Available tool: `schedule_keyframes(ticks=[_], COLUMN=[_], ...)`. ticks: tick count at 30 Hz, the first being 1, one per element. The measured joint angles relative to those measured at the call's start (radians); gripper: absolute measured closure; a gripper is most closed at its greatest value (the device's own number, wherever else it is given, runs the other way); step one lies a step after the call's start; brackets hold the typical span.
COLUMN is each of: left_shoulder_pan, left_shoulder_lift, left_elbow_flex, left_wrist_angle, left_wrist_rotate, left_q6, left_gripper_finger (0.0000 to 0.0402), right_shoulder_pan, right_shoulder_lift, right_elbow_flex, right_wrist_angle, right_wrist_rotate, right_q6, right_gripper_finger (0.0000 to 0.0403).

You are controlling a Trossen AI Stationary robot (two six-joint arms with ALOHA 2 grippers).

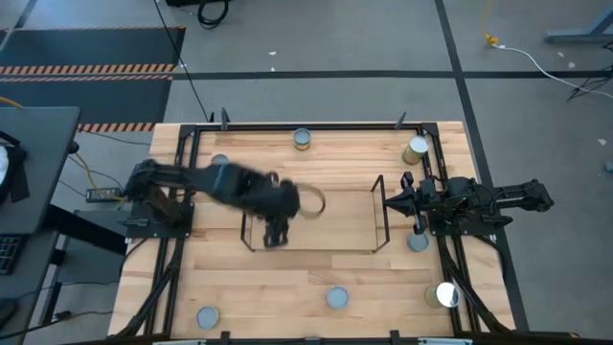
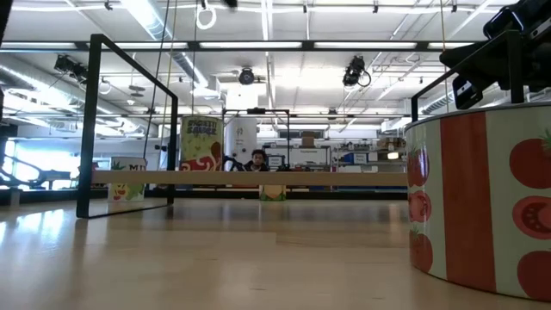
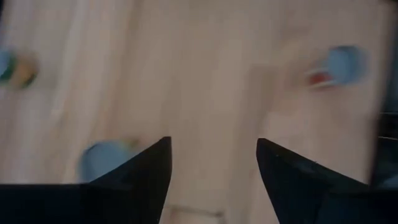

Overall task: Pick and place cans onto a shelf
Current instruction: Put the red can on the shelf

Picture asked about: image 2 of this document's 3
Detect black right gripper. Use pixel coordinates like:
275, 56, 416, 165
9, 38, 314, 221
439, 29, 551, 111

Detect tomato can red stripes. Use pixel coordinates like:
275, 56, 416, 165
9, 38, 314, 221
404, 101, 551, 302

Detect wooden shelf board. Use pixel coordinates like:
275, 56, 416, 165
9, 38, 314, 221
91, 170, 409, 188

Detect black beam with light strips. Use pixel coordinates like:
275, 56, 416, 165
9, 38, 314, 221
0, 40, 477, 53

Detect round black ceiling device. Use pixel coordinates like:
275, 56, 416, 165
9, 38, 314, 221
238, 66, 257, 86

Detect person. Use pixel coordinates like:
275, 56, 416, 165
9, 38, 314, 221
243, 148, 270, 172

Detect white cylindrical column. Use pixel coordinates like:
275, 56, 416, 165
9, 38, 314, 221
223, 116, 259, 167

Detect spaghetti sauce can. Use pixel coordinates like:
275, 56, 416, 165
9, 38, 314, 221
179, 115, 225, 172

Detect background robot workstation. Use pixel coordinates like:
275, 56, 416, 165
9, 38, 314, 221
0, 152, 72, 190

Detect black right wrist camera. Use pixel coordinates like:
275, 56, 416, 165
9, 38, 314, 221
482, 5, 525, 40

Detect black ceiling camera with loop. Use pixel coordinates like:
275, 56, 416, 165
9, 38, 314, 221
342, 54, 373, 90

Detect white hanging cable ring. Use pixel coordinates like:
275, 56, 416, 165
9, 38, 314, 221
195, 3, 218, 31

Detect black aluminium table frame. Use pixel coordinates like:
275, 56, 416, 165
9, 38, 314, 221
0, 188, 408, 202

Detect silver ventilation duct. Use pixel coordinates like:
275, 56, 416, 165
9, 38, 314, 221
0, 53, 145, 139
120, 0, 212, 90

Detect black hanging cable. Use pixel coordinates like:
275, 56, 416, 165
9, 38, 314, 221
141, 0, 172, 161

